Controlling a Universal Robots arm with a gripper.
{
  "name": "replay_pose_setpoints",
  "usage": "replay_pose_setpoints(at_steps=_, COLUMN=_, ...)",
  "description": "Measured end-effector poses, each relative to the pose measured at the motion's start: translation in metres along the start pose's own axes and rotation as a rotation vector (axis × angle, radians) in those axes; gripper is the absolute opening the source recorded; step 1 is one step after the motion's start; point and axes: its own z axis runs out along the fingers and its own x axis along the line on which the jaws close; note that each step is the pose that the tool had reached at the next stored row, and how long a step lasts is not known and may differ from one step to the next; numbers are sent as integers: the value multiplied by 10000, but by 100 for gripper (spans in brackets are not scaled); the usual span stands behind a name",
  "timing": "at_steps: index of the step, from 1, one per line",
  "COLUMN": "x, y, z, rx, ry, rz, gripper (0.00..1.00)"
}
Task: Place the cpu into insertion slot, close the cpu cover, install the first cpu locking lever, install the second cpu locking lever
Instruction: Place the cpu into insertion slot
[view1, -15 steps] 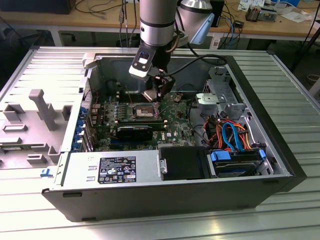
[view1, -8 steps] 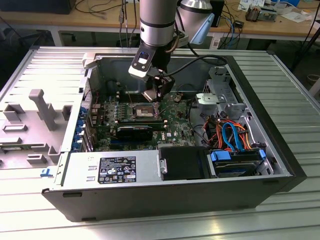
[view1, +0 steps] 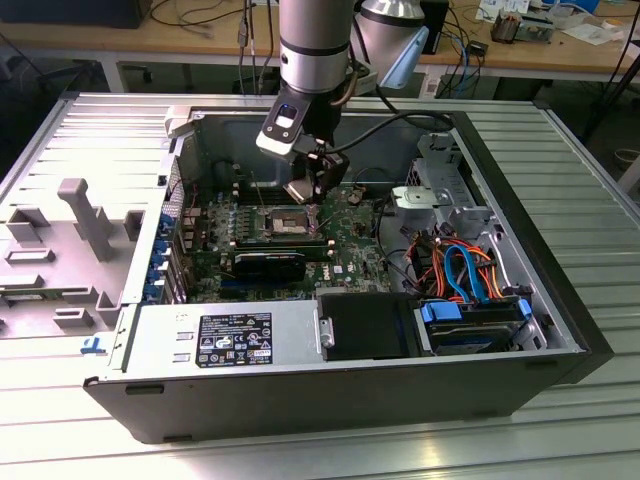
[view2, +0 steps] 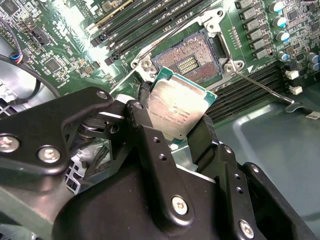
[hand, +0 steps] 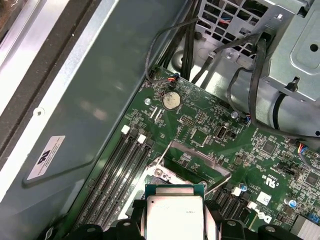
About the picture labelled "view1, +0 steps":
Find grey hanging cable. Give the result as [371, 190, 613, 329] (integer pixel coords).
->
[234, 0, 251, 96]

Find thick black camera cable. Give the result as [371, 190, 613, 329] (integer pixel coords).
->
[327, 110, 454, 152]

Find small transformer device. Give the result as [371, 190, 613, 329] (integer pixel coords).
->
[491, 12, 555, 45]

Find hard disk blue carrier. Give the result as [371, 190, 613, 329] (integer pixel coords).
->
[412, 297, 534, 357]

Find orange wire bundle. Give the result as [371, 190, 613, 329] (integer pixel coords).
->
[409, 239, 506, 301]

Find metal CPU socket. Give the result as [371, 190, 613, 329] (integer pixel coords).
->
[263, 203, 321, 240]

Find black equipment case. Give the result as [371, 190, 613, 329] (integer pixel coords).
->
[0, 0, 154, 30]

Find black graphics card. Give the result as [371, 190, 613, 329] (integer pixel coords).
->
[232, 249, 306, 284]

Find green motherboard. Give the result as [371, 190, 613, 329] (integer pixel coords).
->
[179, 182, 401, 304]

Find white paper sheet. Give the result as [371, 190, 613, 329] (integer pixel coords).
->
[562, 18, 626, 47]

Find grey plastic parts rack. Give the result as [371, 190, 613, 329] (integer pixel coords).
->
[0, 177, 146, 341]

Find wooden desk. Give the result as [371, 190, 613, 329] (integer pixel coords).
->
[0, 0, 640, 84]

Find silver CPU green board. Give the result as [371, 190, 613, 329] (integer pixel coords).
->
[282, 177, 321, 204]

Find silver metal drive cage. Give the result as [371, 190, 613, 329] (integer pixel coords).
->
[407, 130, 481, 211]

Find white paper sheets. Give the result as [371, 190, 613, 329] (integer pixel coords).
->
[477, 0, 531, 21]

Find blue SATA cable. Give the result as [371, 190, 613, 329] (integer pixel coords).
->
[442, 243, 494, 306]

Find grey plastic case latch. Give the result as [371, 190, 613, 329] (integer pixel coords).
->
[163, 105, 194, 139]

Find green RAM stick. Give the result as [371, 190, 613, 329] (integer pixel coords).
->
[0, 291, 49, 305]

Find silver metal bracket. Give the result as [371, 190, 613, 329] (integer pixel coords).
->
[389, 184, 451, 226]

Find tall black box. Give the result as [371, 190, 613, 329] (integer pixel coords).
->
[419, 0, 451, 55]

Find thin blue cable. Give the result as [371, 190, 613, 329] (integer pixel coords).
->
[452, 29, 474, 96]

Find black grey PC case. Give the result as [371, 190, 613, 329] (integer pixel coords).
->
[82, 102, 615, 445]

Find silver power supply unit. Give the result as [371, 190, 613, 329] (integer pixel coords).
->
[107, 299, 321, 374]

